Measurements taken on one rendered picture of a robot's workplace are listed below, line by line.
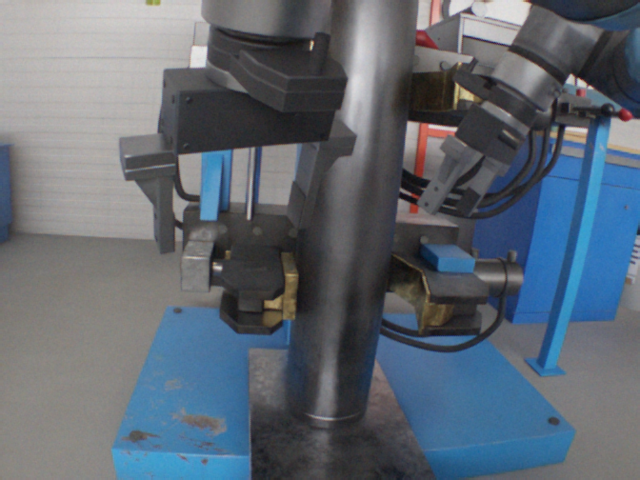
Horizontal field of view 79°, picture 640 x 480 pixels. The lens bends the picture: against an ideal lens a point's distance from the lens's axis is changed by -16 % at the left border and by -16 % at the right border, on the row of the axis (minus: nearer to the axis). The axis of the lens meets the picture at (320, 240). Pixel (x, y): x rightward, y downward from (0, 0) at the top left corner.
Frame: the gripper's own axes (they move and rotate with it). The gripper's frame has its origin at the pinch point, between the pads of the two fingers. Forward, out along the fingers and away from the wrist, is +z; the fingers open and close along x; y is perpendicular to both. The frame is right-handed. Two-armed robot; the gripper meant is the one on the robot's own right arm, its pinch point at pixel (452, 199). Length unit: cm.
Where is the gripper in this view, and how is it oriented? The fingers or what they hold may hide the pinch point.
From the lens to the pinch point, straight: 66.4
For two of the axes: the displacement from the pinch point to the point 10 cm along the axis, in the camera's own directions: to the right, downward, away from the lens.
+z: -4.6, 8.0, 4.0
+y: 6.3, 6.1, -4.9
